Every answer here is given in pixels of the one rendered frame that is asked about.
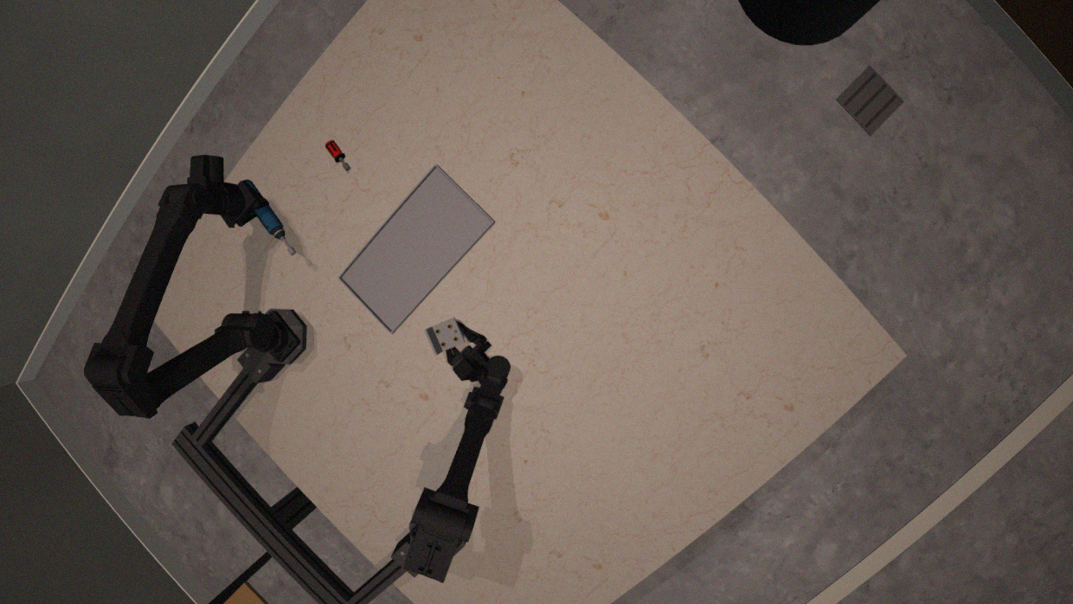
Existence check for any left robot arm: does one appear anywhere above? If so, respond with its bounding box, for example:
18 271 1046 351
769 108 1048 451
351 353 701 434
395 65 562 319
84 154 300 419

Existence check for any grey l-shaped metal bracket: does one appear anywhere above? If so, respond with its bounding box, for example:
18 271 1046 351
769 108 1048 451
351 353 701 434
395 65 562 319
424 318 465 356

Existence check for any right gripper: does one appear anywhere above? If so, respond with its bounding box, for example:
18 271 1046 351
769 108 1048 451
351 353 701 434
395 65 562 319
446 322 493 366

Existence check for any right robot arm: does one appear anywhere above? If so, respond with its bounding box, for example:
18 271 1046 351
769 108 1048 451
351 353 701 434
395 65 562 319
405 350 511 583

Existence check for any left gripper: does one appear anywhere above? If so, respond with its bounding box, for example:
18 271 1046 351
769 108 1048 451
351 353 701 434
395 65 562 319
221 181 269 229

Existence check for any red-handled nut driver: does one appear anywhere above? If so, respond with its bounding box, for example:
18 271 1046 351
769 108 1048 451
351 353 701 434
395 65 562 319
325 139 350 171

